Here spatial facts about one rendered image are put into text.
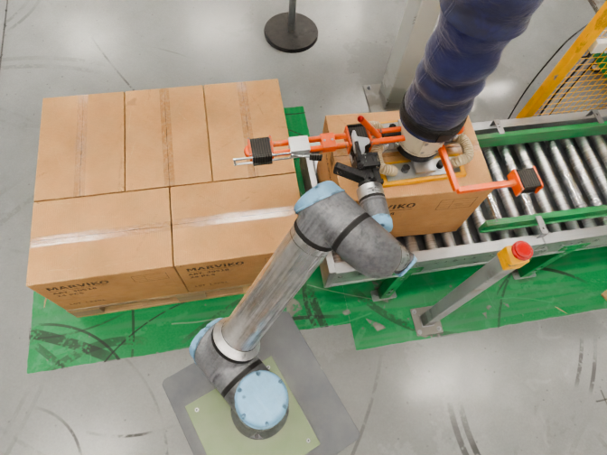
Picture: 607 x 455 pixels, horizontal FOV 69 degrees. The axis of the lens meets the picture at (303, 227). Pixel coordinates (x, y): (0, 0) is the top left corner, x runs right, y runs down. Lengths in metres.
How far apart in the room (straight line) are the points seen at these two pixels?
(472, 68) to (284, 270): 0.75
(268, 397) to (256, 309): 0.27
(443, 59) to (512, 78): 2.39
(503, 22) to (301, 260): 0.75
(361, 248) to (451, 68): 0.63
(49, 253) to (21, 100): 1.55
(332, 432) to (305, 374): 0.21
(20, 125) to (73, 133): 0.94
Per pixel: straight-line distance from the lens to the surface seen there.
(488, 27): 1.27
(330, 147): 1.58
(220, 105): 2.41
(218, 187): 2.13
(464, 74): 1.37
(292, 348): 1.65
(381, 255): 0.99
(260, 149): 1.55
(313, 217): 1.00
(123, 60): 3.52
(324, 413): 1.63
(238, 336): 1.27
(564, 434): 2.79
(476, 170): 1.87
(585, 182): 2.65
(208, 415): 1.59
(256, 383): 1.32
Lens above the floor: 2.37
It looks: 65 degrees down
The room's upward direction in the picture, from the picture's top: 9 degrees clockwise
